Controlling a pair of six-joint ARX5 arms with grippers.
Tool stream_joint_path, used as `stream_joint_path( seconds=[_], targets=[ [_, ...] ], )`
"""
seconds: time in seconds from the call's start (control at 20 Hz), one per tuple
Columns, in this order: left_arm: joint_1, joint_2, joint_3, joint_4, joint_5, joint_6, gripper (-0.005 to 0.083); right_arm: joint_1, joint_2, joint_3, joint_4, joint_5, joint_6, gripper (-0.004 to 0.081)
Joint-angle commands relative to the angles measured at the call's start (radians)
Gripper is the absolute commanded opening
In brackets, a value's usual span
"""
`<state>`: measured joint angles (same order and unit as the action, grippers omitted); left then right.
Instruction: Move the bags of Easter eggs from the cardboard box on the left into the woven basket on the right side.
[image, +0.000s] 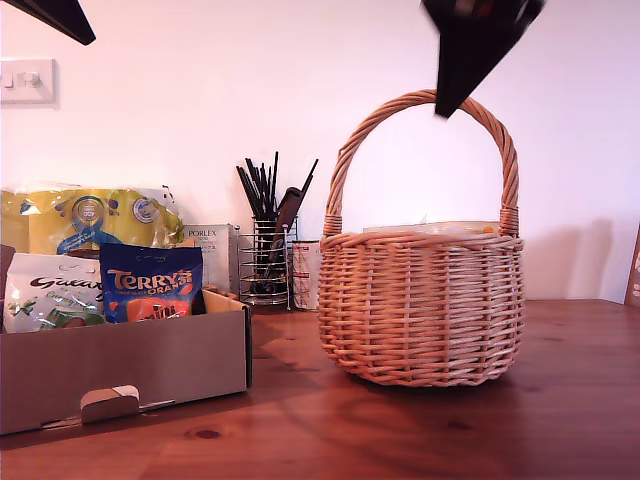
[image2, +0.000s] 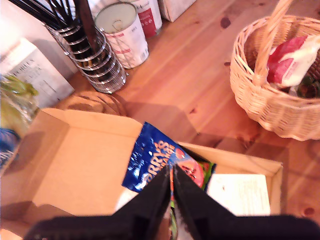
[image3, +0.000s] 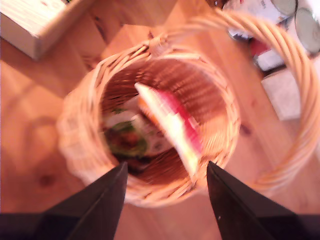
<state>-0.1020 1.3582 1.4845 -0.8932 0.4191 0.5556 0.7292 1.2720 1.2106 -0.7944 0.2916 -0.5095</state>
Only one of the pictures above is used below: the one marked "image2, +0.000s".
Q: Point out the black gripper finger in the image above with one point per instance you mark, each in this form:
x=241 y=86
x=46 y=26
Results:
x=192 y=207
x=150 y=207

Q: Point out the blue Terry's mini eggs bag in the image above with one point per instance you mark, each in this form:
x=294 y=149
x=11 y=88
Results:
x=150 y=155

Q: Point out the brown cardboard box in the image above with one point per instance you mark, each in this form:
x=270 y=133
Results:
x=75 y=162

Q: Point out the white Porlex box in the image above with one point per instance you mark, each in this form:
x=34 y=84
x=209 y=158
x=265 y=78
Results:
x=37 y=70

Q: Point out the white printed paper sheet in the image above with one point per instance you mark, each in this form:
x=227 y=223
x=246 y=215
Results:
x=240 y=195

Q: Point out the white tin can red lines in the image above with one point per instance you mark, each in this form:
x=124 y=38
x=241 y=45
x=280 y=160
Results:
x=125 y=40

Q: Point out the yellow plastic paper roll pack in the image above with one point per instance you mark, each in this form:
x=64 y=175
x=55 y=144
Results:
x=15 y=105

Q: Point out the white tin can red label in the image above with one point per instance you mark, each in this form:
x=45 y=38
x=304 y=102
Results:
x=150 y=20

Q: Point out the brown wooden spatula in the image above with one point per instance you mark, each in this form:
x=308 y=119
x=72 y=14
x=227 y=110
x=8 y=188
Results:
x=87 y=25

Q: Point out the white printed carton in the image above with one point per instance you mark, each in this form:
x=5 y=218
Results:
x=175 y=8

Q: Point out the black chopstick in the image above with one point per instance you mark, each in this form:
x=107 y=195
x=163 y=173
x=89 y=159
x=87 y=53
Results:
x=60 y=11
x=35 y=12

